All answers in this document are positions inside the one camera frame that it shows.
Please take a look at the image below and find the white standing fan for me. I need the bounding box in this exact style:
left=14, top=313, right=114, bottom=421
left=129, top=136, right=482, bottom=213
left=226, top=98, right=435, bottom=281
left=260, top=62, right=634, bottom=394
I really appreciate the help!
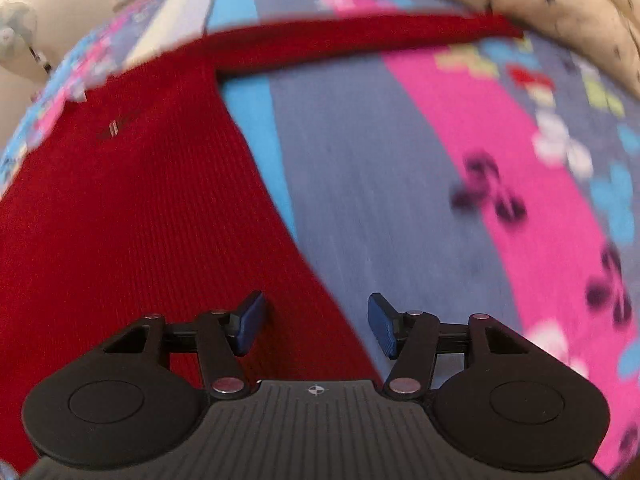
left=0, top=1, right=54, bottom=82

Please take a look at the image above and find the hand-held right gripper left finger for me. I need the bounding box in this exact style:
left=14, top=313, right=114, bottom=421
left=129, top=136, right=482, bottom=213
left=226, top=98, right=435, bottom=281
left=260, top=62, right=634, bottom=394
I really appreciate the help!
left=101, top=290, right=267, bottom=401

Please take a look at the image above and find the striped butterfly print bedspread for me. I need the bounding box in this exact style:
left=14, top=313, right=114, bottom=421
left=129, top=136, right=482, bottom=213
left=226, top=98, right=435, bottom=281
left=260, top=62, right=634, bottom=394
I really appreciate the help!
left=0, top=0, right=640, bottom=478

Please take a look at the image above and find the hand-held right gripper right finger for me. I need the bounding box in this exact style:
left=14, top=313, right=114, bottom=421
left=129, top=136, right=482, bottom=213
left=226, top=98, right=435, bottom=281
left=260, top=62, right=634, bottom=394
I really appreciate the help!
left=367, top=293, right=533, bottom=402

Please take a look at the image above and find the cream quilted jacket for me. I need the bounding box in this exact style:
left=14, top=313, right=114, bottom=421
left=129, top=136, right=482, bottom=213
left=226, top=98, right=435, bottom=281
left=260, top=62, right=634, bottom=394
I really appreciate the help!
left=410, top=0, right=640, bottom=106

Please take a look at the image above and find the red knit sweater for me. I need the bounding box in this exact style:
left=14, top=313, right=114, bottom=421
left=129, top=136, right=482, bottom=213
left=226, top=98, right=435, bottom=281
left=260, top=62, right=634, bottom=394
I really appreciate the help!
left=0, top=12, right=526, bottom=476

